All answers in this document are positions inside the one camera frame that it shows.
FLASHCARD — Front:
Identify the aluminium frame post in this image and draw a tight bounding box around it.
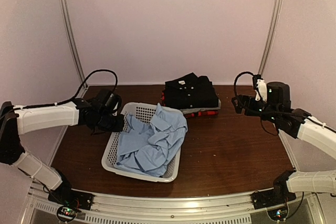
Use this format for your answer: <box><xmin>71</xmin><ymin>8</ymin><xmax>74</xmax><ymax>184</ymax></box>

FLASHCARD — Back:
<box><xmin>258</xmin><ymin>0</ymin><xmax>283</xmax><ymax>75</ymax></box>
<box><xmin>59</xmin><ymin>0</ymin><xmax>88</xmax><ymax>89</ymax></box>

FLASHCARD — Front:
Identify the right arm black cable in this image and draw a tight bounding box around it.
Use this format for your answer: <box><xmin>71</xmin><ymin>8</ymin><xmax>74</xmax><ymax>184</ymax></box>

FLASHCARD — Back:
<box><xmin>233</xmin><ymin>71</ymin><xmax>260</xmax><ymax>104</ymax></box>

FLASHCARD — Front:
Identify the black shirt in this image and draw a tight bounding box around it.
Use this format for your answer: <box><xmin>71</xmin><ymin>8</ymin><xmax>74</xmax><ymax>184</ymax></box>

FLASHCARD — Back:
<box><xmin>162</xmin><ymin>72</ymin><xmax>219</xmax><ymax>110</ymax></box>

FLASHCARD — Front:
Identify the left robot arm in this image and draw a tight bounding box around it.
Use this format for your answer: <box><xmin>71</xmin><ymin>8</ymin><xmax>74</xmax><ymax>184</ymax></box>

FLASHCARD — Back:
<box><xmin>1</xmin><ymin>89</ymin><xmax>124</xmax><ymax>205</ymax></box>

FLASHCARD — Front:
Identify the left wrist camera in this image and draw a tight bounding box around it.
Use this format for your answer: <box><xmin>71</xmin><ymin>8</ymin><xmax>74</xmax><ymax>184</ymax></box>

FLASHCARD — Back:
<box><xmin>92</xmin><ymin>89</ymin><xmax>122</xmax><ymax>114</ymax></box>

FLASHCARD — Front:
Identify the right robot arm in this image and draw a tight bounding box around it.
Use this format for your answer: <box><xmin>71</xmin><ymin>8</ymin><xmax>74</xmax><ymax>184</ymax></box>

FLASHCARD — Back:
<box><xmin>232</xmin><ymin>75</ymin><xmax>335</xmax><ymax>204</ymax></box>

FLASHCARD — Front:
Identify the right aluminium frame post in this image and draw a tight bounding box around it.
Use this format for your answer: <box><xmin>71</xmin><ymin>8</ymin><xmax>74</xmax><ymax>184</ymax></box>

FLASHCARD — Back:
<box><xmin>258</xmin><ymin>0</ymin><xmax>283</xmax><ymax>75</ymax></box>

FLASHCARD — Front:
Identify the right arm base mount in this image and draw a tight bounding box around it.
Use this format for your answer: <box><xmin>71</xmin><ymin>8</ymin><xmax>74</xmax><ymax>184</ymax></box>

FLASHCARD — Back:
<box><xmin>251</xmin><ymin>189</ymin><xmax>296</xmax><ymax>222</ymax></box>

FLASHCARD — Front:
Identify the left aluminium frame post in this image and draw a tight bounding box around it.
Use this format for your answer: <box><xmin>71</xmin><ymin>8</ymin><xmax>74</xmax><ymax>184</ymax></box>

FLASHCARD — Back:
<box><xmin>59</xmin><ymin>0</ymin><xmax>88</xmax><ymax>89</ymax></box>

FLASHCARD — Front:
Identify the white plastic laundry basket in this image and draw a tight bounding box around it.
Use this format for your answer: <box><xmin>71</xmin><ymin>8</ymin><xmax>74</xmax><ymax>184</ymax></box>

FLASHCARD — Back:
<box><xmin>101</xmin><ymin>102</ymin><xmax>181</xmax><ymax>183</ymax></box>

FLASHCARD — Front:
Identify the red plaid shirt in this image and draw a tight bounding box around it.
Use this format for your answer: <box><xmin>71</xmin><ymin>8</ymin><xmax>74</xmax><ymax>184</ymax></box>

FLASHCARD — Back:
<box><xmin>161</xmin><ymin>88</ymin><xmax>220</xmax><ymax>118</ymax></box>

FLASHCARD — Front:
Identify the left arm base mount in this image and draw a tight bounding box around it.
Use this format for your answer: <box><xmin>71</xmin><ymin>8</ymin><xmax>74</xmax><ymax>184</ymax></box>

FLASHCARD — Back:
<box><xmin>48</xmin><ymin>190</ymin><xmax>93</xmax><ymax>222</ymax></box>

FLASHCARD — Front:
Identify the front aluminium rail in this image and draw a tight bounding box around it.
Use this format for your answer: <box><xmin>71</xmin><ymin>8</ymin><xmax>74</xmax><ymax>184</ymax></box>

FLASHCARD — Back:
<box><xmin>26</xmin><ymin>186</ymin><xmax>323</xmax><ymax>224</ymax></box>

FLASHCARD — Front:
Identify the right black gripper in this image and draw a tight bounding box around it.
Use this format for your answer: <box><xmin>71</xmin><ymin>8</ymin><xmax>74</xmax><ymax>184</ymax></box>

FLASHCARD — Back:
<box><xmin>232</xmin><ymin>94</ymin><xmax>280</xmax><ymax>124</ymax></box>

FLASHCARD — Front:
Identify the grey shirt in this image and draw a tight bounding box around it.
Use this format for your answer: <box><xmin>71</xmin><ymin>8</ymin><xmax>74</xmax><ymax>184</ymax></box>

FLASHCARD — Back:
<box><xmin>180</xmin><ymin>100</ymin><xmax>222</xmax><ymax>115</ymax></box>

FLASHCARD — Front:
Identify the light blue long sleeve shirt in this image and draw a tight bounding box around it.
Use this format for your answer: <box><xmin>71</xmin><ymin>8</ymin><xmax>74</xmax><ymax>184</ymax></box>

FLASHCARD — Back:
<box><xmin>114</xmin><ymin>104</ymin><xmax>188</xmax><ymax>177</ymax></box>

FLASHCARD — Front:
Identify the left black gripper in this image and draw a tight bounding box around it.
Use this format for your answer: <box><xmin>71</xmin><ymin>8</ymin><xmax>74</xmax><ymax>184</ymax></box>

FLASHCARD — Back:
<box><xmin>96</xmin><ymin>111</ymin><xmax>124</xmax><ymax>132</ymax></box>

